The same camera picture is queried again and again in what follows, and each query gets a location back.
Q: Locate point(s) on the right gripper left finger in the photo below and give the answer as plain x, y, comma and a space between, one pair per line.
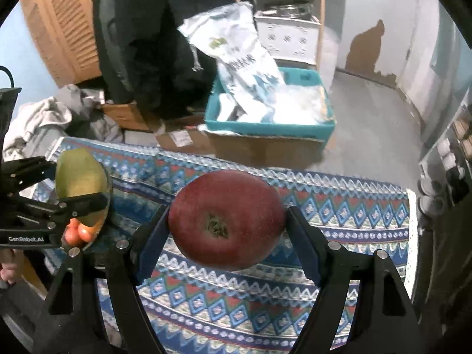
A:
71, 320

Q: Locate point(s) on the large orange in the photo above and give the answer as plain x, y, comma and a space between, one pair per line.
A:
87, 233

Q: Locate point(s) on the small mandarin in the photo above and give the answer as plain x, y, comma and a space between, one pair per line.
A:
71, 235

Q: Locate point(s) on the yellow-green mango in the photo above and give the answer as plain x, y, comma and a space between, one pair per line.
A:
79, 173

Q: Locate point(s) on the red apple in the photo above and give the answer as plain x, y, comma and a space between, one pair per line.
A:
228, 220

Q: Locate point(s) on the person left hand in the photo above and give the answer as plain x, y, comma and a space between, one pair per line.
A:
12, 265

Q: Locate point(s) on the dark glass bowl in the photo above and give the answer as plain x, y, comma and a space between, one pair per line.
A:
96, 219

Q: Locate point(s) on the pile of grey clothes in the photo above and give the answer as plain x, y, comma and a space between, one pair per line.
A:
72, 111

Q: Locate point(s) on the wooden drawer box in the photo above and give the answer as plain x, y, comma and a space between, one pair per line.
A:
127, 116

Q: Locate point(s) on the small cardboard box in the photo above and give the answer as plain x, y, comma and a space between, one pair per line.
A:
183, 135

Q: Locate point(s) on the metal shoe rack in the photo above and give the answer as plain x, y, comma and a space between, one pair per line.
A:
446, 167

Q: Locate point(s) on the large cardboard box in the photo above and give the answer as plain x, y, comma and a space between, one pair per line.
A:
283, 152

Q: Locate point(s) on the wooden louvered wardrobe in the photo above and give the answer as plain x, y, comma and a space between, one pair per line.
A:
63, 33

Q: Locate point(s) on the white printed sack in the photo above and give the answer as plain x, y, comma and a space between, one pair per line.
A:
246, 69

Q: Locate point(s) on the black hanging coat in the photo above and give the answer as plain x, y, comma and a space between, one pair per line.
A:
143, 58

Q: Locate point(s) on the clear plastic bag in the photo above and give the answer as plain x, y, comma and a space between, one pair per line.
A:
301, 105

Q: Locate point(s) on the teal plastic crate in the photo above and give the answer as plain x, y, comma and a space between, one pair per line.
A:
266, 127

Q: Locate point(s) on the white patterned storage box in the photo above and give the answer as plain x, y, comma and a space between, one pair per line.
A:
289, 39

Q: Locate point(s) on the steel pot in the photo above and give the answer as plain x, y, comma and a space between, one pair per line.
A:
295, 9

